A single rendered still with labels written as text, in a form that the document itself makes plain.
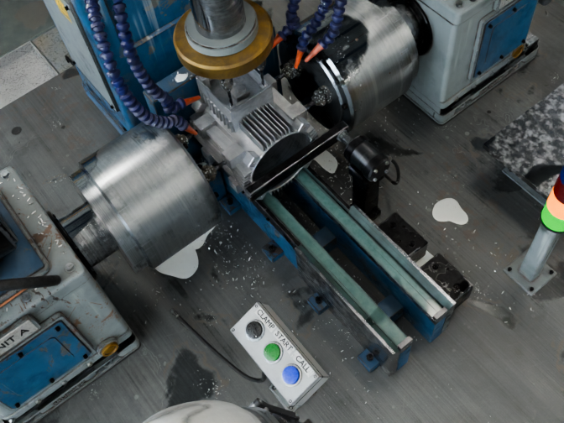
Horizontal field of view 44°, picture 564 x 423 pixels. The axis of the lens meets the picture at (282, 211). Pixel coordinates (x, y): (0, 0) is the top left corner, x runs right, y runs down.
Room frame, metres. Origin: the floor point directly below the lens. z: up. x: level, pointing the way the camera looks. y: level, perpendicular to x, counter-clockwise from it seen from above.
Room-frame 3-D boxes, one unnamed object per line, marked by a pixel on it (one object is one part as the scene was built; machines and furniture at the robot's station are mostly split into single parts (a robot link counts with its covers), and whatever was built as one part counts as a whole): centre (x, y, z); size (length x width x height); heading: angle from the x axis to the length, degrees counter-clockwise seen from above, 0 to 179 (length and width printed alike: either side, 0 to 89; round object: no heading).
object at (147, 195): (0.74, 0.30, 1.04); 0.37 x 0.25 x 0.25; 120
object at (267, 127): (0.89, 0.03, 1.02); 0.20 x 0.19 x 0.19; 30
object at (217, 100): (0.92, 0.05, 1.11); 0.12 x 0.11 x 0.07; 30
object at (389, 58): (1.03, -0.21, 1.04); 0.41 x 0.25 x 0.25; 120
